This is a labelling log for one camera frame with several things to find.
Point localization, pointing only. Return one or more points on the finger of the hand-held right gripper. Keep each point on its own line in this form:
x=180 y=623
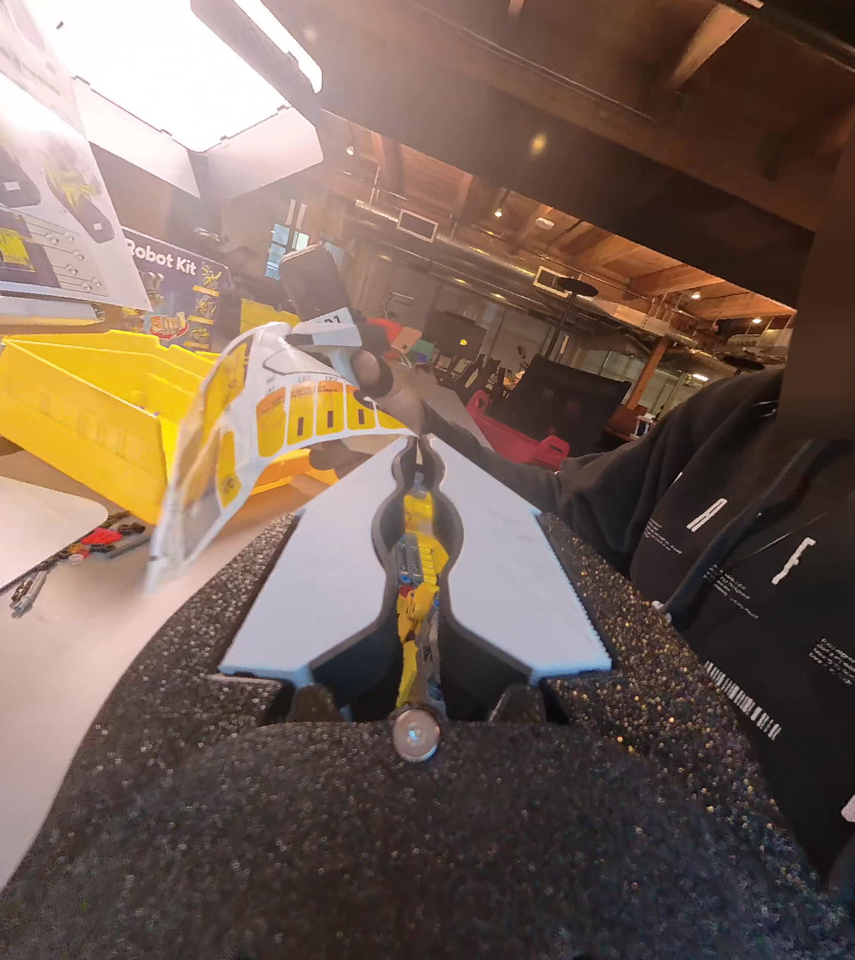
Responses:
x=337 y=343
x=334 y=326

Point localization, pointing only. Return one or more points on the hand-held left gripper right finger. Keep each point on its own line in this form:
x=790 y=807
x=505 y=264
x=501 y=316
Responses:
x=517 y=585

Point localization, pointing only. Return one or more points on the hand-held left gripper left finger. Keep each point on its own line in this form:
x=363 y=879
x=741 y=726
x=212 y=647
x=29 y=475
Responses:
x=315 y=585

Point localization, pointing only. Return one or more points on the yellow tracked brick vehicle model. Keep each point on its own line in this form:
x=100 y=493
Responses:
x=420 y=540

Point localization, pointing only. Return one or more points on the sticker sheet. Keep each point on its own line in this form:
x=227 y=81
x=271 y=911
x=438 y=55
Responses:
x=247 y=420

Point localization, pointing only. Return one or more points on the person's right forearm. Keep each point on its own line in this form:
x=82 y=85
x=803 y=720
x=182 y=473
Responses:
x=532 y=480

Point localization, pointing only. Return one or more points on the person's right hand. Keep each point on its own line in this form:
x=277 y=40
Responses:
x=390 y=397

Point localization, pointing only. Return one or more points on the dark printed cardboard box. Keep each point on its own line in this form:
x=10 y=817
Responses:
x=172 y=285

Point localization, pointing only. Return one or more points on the red plastic crate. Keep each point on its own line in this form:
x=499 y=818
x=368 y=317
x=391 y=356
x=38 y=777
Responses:
x=510 y=435

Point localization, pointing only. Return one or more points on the scattered small brick parts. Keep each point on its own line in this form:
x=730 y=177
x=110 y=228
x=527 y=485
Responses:
x=101 y=536

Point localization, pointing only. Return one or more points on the bright overhead light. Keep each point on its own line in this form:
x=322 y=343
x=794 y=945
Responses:
x=172 y=75

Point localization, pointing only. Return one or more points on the large yellow storage bin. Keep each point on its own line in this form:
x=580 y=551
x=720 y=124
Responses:
x=82 y=420

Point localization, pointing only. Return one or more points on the instruction booklet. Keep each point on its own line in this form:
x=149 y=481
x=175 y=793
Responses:
x=37 y=187

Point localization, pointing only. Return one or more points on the book stand with white base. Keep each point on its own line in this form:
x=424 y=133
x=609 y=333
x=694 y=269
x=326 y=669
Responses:
x=15 y=525

